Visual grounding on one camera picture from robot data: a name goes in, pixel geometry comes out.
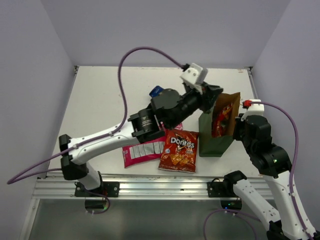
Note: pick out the green paper bag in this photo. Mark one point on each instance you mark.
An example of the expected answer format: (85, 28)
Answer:
(209, 146)

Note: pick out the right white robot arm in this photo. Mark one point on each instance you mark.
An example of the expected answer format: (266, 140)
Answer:
(288, 219)

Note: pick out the small pink candy packet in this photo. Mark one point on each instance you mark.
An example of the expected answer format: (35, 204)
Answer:
(179, 127)

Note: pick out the blue chips bag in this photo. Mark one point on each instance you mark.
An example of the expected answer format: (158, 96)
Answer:
(156, 91)

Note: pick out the red snack mix bag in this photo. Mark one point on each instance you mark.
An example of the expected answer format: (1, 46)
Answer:
(220, 121)

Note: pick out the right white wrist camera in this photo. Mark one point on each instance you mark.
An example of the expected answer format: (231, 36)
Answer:
(254, 107)

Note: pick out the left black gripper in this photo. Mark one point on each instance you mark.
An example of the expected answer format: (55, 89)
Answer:
(207, 97)

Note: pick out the large pink snack bag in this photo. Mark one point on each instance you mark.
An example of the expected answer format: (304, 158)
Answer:
(140, 153)

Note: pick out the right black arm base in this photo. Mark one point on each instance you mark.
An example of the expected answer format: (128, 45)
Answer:
(224, 189)

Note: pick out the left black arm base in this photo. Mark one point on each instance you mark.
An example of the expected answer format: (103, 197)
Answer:
(109, 189)

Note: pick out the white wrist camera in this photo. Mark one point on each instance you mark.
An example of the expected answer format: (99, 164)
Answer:
(194, 76)
(254, 107)

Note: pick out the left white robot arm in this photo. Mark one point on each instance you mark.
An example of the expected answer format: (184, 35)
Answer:
(165, 111)

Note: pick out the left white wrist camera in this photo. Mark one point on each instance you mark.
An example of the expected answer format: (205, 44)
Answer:
(194, 76)

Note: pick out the aluminium front rail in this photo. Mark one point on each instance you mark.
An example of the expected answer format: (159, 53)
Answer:
(131, 187)

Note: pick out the red Doritos bag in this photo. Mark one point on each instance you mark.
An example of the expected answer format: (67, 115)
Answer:
(180, 151)

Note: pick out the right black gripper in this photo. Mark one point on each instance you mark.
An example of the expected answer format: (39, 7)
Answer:
(238, 123)

